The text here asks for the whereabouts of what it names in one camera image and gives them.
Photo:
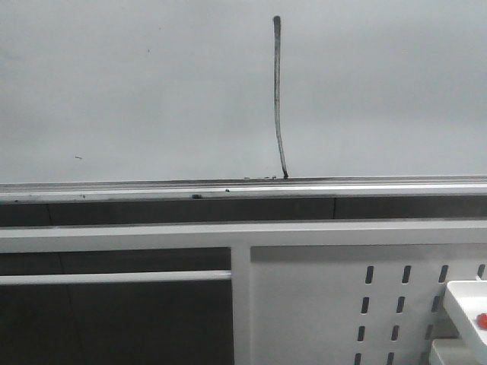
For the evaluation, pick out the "white plastic tray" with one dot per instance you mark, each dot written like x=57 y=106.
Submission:
x=463 y=302

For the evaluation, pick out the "white box below tray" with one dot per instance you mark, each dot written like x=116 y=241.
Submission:
x=449 y=351

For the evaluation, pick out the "small red object in tray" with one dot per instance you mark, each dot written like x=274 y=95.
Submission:
x=481 y=320

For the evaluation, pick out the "white metal pegboard rack frame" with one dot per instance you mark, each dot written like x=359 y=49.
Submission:
x=274 y=293

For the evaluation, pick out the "large whiteboard with aluminium frame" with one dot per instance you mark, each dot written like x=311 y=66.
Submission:
x=139 y=99

